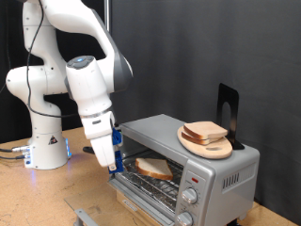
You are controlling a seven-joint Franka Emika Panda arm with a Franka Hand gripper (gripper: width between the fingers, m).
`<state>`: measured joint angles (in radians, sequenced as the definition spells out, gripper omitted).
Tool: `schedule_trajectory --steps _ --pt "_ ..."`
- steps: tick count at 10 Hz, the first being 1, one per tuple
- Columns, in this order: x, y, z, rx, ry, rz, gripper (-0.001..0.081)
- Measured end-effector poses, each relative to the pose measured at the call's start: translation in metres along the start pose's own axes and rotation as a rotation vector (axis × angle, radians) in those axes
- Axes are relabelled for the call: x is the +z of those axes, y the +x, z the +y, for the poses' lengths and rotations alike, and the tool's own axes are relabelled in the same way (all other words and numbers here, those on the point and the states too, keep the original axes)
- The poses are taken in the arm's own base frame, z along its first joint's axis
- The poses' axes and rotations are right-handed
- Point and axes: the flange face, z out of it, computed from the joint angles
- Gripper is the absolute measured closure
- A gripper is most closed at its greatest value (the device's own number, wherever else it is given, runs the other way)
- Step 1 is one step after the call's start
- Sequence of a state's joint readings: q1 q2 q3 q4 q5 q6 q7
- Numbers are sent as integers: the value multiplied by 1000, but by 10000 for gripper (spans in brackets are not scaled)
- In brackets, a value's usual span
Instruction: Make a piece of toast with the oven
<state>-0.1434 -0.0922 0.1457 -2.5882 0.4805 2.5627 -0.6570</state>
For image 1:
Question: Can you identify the metal stand pole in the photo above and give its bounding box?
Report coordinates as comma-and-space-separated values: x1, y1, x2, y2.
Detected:
103, 0, 112, 32

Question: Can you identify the silver oven knob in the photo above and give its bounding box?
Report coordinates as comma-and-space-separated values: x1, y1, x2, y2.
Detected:
181, 186, 198, 205
176, 210, 195, 226

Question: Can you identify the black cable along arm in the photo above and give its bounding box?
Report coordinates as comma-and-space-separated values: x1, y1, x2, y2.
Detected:
25, 0, 78, 120

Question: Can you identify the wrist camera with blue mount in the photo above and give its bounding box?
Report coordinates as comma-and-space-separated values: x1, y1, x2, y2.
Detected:
111, 126, 123, 147

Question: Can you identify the metal spatula with blue block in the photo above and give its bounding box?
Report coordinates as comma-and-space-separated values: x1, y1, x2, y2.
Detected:
82, 146, 139, 175

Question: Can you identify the white bread slice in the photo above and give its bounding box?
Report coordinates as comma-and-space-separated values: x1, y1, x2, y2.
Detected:
135, 157, 174, 182
181, 131, 221, 146
182, 121, 230, 141

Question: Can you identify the round wooden board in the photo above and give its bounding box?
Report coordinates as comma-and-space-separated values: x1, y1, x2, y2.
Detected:
177, 125, 233, 160

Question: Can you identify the glass oven door with handle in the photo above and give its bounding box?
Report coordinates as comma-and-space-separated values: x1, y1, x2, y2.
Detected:
64, 179, 177, 226

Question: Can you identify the silver toaster oven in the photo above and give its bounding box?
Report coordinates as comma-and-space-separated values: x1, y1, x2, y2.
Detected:
107, 113, 261, 226

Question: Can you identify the wire oven rack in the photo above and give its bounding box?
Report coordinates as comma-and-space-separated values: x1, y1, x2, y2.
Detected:
116, 150, 184, 212

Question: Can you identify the black base cable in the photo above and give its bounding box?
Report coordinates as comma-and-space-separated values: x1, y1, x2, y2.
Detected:
0, 144, 31, 154
0, 153, 26, 161

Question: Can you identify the black metal bookend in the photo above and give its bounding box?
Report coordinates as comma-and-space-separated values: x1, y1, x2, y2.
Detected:
216, 83, 246, 151

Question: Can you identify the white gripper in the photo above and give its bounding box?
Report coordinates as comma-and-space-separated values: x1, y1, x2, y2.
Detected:
82, 111, 118, 172

